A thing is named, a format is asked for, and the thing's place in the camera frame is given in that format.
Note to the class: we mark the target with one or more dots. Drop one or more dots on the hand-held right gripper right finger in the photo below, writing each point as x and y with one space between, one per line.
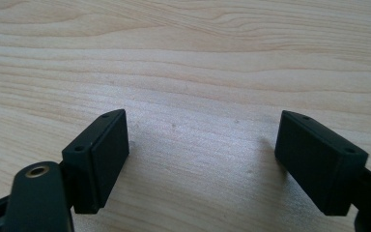
319 161

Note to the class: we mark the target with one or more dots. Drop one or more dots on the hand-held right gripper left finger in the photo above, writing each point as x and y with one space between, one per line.
101 161

